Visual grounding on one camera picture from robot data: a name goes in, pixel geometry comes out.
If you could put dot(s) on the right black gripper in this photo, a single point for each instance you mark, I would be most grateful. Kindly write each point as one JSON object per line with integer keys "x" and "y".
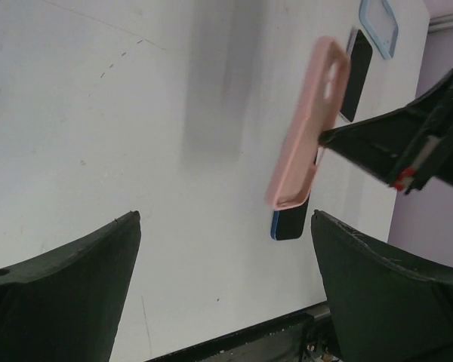
{"x": 404, "y": 148}

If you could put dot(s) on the clear blue phone case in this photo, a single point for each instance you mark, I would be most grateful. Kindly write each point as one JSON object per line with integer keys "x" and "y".
{"x": 379, "y": 21}

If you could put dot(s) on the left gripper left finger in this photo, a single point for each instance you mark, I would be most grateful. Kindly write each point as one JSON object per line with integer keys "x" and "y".
{"x": 66, "y": 304}

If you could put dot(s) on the blue-edged black phone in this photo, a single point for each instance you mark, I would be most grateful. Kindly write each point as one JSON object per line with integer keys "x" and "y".
{"x": 288, "y": 223}

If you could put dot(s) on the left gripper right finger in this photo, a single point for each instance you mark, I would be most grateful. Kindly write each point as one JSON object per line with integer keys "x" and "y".
{"x": 386, "y": 304}

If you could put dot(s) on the pink phone case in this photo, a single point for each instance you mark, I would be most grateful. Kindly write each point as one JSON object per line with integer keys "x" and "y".
{"x": 320, "y": 101}

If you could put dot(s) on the black phone on table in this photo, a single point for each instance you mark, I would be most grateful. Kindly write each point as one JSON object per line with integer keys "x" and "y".
{"x": 360, "y": 51}

